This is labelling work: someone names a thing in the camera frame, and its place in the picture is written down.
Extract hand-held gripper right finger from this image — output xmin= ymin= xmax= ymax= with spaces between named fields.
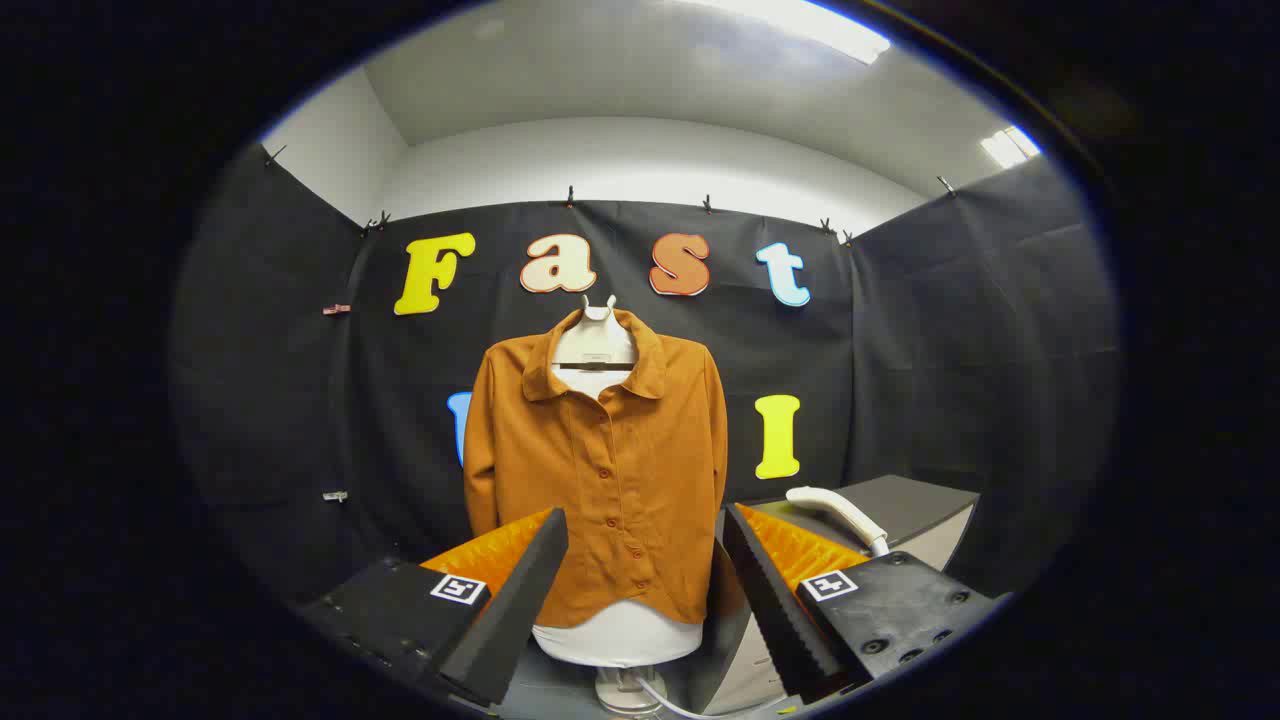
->
xmin=722 ymin=503 xmax=1001 ymax=704

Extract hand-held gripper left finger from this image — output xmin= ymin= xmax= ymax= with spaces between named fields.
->
xmin=300 ymin=508 xmax=569 ymax=709

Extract white garment steamer head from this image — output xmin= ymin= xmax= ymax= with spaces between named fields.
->
xmin=786 ymin=486 xmax=889 ymax=556

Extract brown button-up shirt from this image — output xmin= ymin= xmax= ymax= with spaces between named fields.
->
xmin=462 ymin=308 xmax=729 ymax=629

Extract white garment hanger form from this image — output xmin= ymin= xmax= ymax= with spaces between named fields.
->
xmin=532 ymin=295 xmax=704 ymax=669

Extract grey cabinet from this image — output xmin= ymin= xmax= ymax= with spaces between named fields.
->
xmin=690 ymin=475 xmax=981 ymax=716

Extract black backdrop cloth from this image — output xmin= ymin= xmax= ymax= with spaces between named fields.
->
xmin=170 ymin=145 xmax=1119 ymax=613

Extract small ceiling light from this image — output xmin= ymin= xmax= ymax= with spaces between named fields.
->
xmin=980 ymin=125 xmax=1041 ymax=169

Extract long ceiling light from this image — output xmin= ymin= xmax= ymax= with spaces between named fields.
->
xmin=690 ymin=0 xmax=891 ymax=65

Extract white steamer hose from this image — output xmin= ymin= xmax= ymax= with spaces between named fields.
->
xmin=635 ymin=675 xmax=791 ymax=720

